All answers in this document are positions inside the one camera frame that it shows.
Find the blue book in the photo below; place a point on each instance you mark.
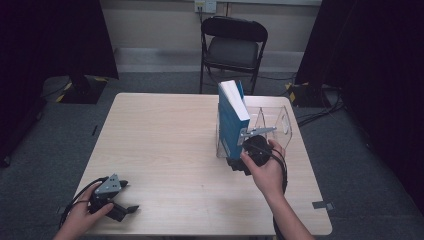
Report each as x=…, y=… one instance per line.
x=231, y=126

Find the person's left hand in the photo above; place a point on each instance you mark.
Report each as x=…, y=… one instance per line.
x=80, y=218

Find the black curtain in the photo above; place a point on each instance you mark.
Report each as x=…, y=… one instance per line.
x=40, y=50
x=376, y=66

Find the black folding chair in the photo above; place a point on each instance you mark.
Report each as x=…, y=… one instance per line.
x=233, y=50

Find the white wall socket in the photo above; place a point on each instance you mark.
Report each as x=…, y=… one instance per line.
x=205, y=6

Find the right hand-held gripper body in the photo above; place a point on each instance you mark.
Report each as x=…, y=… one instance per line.
x=258, y=150

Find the clear acrylic book rack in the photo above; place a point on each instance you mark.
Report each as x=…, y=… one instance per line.
x=276, y=123

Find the grey tape strip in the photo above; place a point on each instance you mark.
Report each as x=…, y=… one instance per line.
x=61, y=210
x=322, y=205

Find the small black floor object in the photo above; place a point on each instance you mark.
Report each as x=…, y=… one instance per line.
x=95, y=130

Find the stand base with striped tape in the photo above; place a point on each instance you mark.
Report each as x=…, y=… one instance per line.
x=86, y=91
x=306, y=95

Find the person's right hand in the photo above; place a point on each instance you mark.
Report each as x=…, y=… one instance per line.
x=270, y=178

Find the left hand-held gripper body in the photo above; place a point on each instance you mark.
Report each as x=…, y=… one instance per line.
x=106, y=201

